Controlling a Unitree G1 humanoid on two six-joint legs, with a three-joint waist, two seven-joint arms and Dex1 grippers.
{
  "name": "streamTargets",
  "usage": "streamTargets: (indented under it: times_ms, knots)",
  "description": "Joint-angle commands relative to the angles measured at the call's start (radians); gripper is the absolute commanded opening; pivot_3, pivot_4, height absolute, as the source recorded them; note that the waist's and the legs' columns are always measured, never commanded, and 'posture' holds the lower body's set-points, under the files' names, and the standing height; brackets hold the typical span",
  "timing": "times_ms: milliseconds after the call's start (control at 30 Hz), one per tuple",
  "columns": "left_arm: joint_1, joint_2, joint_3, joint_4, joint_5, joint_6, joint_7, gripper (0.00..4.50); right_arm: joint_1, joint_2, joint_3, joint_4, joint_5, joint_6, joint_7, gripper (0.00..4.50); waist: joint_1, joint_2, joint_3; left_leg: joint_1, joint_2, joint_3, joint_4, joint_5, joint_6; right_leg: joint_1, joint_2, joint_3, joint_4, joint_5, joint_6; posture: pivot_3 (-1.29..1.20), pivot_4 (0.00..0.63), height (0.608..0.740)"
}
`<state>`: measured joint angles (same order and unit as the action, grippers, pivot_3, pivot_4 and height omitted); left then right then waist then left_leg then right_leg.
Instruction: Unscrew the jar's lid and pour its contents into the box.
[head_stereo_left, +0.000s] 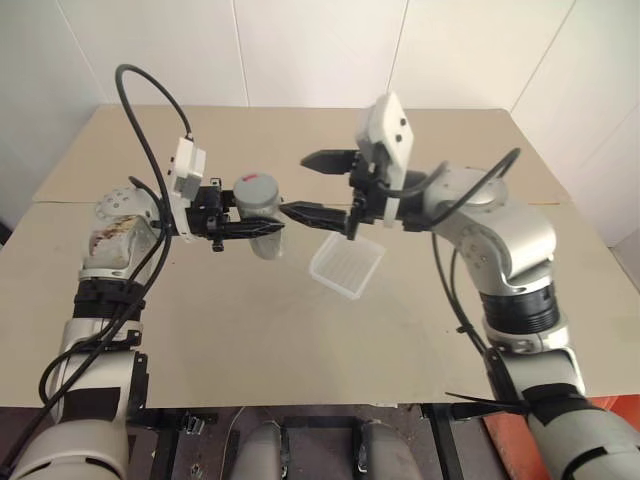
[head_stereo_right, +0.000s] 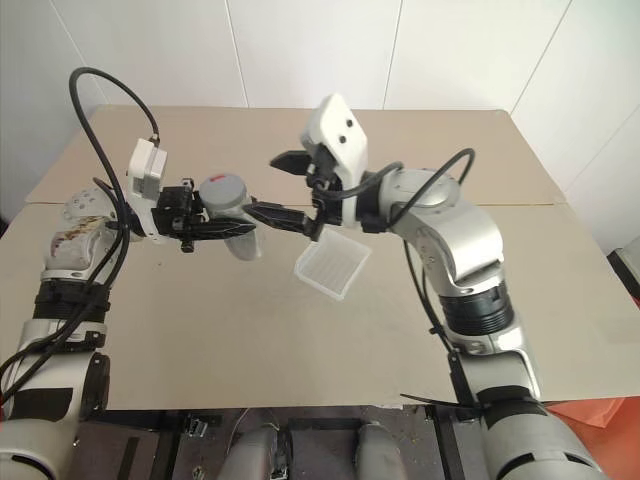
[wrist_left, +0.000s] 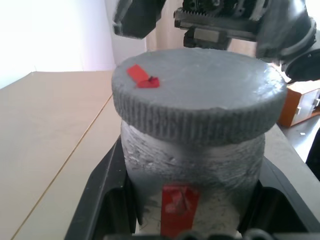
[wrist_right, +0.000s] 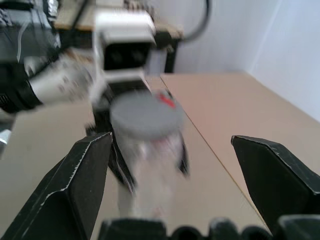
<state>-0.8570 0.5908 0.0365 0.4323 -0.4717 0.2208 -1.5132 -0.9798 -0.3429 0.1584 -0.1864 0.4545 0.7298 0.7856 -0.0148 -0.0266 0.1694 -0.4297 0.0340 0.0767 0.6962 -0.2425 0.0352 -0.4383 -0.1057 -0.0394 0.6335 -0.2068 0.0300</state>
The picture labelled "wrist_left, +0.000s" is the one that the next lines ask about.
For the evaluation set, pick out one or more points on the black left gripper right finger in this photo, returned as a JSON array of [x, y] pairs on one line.
[[282, 207]]

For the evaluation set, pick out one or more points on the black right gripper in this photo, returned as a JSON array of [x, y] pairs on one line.
[[215, 22]]

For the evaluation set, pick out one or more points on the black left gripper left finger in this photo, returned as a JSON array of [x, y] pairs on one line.
[[105, 190]]

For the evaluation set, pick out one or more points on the grey ribbed jar lid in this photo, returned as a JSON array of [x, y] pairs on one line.
[[205, 85]]

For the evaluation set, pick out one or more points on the grey jar with red tape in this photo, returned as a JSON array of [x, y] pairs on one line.
[[200, 165]]

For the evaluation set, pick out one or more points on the orange box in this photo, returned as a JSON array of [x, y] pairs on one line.
[[297, 105]]

